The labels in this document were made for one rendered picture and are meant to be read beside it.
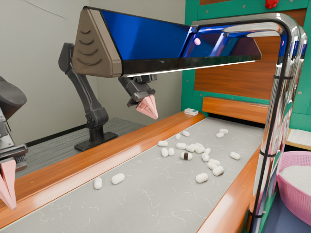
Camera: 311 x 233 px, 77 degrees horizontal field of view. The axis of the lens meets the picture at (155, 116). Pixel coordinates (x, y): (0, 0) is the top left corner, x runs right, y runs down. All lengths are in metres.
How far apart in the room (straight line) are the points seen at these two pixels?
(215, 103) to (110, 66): 0.77
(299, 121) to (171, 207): 0.65
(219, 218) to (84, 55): 0.36
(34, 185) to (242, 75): 0.86
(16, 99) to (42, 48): 2.09
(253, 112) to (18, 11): 2.24
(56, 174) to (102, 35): 0.43
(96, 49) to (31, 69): 2.25
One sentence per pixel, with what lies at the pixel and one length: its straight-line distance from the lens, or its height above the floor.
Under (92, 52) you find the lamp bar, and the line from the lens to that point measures 0.23.
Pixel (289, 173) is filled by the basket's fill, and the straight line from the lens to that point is 0.71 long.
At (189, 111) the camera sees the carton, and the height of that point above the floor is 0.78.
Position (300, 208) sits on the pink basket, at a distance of 0.62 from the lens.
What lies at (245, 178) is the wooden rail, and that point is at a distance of 0.56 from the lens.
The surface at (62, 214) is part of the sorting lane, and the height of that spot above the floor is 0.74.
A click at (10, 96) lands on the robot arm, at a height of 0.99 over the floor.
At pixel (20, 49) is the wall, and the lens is 2.44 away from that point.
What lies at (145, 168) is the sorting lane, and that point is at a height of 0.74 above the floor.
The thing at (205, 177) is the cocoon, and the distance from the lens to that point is 0.55.
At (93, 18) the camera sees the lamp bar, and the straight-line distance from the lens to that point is 0.23.
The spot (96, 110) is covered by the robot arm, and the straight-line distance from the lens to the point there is 0.86.
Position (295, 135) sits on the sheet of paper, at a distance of 0.87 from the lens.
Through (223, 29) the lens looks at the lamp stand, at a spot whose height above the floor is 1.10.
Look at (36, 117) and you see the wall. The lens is 2.54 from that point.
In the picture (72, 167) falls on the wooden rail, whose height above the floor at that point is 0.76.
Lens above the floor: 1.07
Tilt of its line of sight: 18 degrees down
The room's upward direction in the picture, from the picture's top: straight up
